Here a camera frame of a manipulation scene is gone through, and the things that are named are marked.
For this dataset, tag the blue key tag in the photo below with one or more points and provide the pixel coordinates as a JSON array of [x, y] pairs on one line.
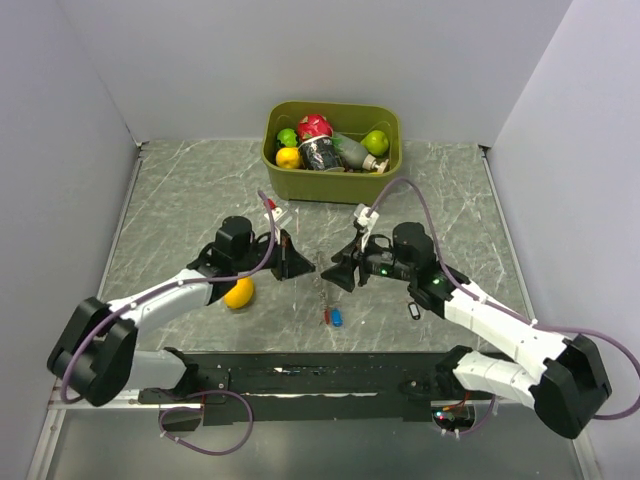
[[336, 318]]

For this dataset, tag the olive green plastic bin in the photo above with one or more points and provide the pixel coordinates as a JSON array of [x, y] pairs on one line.
[[352, 120]]

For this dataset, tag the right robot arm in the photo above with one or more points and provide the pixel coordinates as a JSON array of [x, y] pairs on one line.
[[562, 379]]

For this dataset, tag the grey pump bottle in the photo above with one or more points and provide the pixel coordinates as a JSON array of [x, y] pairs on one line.
[[356, 156]]

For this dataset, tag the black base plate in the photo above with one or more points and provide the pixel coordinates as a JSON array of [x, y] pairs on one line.
[[312, 386]]

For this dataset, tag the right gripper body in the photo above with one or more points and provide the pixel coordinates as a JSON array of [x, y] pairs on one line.
[[374, 260]]

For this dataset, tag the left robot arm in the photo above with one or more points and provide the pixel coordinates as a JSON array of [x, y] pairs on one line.
[[96, 354]]

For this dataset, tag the red dragon fruit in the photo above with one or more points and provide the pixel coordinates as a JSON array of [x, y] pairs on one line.
[[313, 125]]

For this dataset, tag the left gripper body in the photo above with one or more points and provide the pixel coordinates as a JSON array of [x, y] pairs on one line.
[[254, 254]]

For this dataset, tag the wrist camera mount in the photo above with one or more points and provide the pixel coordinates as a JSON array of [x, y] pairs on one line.
[[365, 218], [277, 217]]

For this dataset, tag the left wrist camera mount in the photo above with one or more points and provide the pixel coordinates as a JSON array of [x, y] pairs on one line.
[[277, 217]]

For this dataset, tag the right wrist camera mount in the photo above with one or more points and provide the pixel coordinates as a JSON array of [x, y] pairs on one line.
[[365, 218]]

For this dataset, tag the black key tag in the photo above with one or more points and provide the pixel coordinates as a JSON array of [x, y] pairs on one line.
[[414, 311]]

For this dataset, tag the yellow lemon in bin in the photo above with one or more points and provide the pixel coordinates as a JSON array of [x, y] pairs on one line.
[[289, 158]]

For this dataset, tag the yellow lemon on table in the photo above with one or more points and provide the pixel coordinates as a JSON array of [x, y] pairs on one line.
[[240, 295]]

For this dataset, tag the black can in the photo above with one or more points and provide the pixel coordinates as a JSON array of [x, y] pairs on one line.
[[319, 154]]

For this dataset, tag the green pepper toy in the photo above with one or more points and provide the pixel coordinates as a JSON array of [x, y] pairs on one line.
[[287, 138]]

